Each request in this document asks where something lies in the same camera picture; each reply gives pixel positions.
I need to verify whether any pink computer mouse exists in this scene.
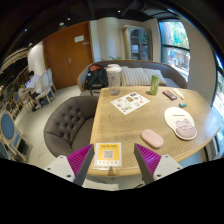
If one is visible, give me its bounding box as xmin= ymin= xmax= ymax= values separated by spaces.
xmin=141 ymin=129 xmax=164 ymax=148

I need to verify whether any black backpack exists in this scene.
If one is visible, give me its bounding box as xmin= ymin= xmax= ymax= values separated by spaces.
xmin=85 ymin=64 xmax=108 ymax=89

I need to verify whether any white sticker sheet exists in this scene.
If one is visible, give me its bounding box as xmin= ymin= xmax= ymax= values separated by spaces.
xmin=111 ymin=92 xmax=149 ymax=115

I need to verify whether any blue round-back chair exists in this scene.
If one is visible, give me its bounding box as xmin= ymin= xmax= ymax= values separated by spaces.
xmin=0 ymin=111 xmax=32 ymax=163

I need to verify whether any white cat mouse pad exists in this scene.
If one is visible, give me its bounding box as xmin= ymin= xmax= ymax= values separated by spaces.
xmin=164 ymin=107 xmax=197 ymax=140

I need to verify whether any green tumbler cup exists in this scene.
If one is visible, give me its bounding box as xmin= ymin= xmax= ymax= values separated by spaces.
xmin=150 ymin=75 xmax=159 ymax=95

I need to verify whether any window with black frame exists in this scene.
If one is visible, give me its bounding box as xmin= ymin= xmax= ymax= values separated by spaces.
xmin=159 ymin=20 xmax=190 ymax=79

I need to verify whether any teal eraser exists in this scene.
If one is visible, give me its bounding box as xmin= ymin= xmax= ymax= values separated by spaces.
xmin=179 ymin=103 xmax=187 ymax=108

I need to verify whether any white pen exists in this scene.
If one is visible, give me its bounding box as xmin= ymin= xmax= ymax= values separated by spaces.
xmin=173 ymin=88 xmax=184 ymax=99

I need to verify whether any grey sofa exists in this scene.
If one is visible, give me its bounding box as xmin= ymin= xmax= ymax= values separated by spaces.
xmin=77 ymin=60 xmax=187 ymax=95

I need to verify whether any black rectangular case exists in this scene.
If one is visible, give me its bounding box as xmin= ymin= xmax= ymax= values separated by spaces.
xmin=162 ymin=90 xmax=177 ymax=100

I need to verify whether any white chair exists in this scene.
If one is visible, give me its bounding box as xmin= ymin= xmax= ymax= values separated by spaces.
xmin=35 ymin=72 xmax=54 ymax=104

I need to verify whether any wooden door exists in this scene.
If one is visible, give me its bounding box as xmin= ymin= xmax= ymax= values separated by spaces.
xmin=43 ymin=22 xmax=93 ymax=90

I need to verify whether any grey tufted armchair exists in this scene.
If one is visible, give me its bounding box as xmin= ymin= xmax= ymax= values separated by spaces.
xmin=44 ymin=96 xmax=98 ymax=157

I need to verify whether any striped cushion right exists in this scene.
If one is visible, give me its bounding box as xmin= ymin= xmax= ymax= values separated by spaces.
xmin=143 ymin=68 xmax=167 ymax=86

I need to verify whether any seated person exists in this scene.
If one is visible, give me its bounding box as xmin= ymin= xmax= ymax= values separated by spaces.
xmin=28 ymin=71 xmax=42 ymax=102

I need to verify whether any yellow QR code sticker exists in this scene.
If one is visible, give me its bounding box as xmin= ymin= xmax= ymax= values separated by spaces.
xmin=94 ymin=143 xmax=122 ymax=167

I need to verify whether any striped cushion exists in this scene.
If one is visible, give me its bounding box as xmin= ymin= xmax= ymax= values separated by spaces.
xmin=121 ymin=67 xmax=150 ymax=86
xmin=143 ymin=68 xmax=167 ymax=86

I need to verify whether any clear plastic shaker bottle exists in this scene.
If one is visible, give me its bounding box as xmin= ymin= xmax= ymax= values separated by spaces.
xmin=106 ymin=64 xmax=121 ymax=95

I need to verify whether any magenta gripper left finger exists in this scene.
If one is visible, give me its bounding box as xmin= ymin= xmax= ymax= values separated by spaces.
xmin=44 ymin=143 xmax=96 ymax=187

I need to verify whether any arched mirror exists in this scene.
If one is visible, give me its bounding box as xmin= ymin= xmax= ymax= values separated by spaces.
xmin=123 ymin=25 xmax=153 ymax=61

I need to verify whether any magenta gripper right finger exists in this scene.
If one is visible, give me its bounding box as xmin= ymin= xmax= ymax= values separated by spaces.
xmin=133 ymin=143 xmax=184 ymax=185

